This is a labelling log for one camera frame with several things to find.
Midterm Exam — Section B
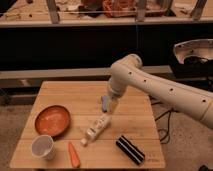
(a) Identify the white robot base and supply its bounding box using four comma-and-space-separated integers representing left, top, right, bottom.
173, 39, 213, 64

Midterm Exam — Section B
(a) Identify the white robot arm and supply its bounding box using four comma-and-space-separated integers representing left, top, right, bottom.
107, 54, 213, 130

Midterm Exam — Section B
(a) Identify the blue sponge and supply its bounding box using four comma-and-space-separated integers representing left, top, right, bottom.
101, 95, 108, 113

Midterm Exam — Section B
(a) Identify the white plastic bottle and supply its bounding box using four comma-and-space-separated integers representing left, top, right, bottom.
80, 114, 111, 146

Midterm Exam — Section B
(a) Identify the wooden table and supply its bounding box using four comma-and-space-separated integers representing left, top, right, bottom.
10, 81, 165, 169

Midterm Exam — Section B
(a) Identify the black striped rectangular box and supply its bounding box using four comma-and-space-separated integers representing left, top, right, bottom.
116, 136, 145, 165

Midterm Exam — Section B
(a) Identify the orange round plate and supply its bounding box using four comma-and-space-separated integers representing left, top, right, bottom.
34, 105, 71, 137

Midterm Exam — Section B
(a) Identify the orange carrot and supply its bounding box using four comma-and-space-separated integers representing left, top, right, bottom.
68, 143, 80, 168

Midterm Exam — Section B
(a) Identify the white paper cup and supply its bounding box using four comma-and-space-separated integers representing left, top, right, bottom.
31, 135, 55, 160

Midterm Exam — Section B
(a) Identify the orange crate in background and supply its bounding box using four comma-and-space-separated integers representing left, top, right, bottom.
102, 0, 136, 17

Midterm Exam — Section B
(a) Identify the black cable on floor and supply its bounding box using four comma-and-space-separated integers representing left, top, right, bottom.
154, 108, 174, 145

